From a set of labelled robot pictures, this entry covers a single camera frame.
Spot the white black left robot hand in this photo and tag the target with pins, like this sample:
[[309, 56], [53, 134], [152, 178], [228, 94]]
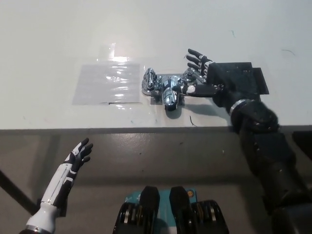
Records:
[[64, 173]]

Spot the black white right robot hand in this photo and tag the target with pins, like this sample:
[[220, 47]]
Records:
[[219, 78]]

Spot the chrome faucet body with spout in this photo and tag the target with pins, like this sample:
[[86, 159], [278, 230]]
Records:
[[170, 97]]

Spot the black tape patch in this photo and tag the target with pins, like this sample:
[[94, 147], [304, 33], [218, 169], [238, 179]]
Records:
[[256, 80]]

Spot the black diagonal table leg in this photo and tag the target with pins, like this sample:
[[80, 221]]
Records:
[[14, 192]]

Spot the clear plastic sheet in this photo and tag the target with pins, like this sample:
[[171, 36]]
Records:
[[104, 83]]

